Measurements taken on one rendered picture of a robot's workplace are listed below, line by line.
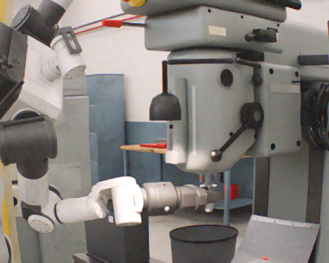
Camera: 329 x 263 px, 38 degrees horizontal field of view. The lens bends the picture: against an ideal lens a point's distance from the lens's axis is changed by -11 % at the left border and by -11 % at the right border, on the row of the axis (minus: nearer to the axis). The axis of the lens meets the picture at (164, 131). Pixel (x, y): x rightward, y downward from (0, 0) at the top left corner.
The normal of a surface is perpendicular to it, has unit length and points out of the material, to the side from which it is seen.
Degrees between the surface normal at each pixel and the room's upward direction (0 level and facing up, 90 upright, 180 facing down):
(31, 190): 132
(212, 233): 86
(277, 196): 90
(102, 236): 90
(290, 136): 90
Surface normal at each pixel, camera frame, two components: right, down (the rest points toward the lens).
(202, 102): -0.39, 0.05
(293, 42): 0.63, 0.04
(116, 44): -0.78, 0.04
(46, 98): 0.73, -0.51
